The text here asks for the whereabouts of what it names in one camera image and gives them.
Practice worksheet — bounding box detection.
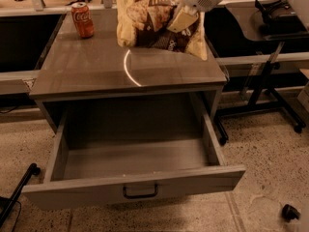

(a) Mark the orange soda can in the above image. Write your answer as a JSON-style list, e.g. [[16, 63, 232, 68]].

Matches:
[[71, 2, 94, 39]]

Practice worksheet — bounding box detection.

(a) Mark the black stand leg left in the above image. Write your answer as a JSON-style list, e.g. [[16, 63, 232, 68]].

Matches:
[[0, 163, 41, 227]]

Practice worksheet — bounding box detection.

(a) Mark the grey cabinet counter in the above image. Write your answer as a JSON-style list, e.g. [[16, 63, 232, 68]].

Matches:
[[29, 5, 228, 133]]

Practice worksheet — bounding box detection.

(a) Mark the grey open top drawer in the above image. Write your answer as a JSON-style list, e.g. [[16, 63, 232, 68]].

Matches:
[[22, 93, 245, 210]]

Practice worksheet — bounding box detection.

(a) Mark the black drawer handle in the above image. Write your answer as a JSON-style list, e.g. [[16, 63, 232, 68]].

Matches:
[[123, 184, 158, 200]]

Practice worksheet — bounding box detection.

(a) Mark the black side table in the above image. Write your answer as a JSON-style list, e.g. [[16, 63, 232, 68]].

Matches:
[[205, 7, 306, 145]]

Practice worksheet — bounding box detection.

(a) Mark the black caster leg right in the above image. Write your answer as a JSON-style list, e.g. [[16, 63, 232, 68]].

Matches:
[[281, 204, 300, 222]]

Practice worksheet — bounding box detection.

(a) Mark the brown sea salt chip bag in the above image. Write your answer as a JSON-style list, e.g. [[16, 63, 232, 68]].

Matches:
[[116, 0, 208, 61]]

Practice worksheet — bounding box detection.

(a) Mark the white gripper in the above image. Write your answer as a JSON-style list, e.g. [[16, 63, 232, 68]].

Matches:
[[167, 0, 222, 33]]

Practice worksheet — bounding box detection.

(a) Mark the black vr headset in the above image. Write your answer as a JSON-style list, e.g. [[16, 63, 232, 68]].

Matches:
[[255, 0, 305, 30]]

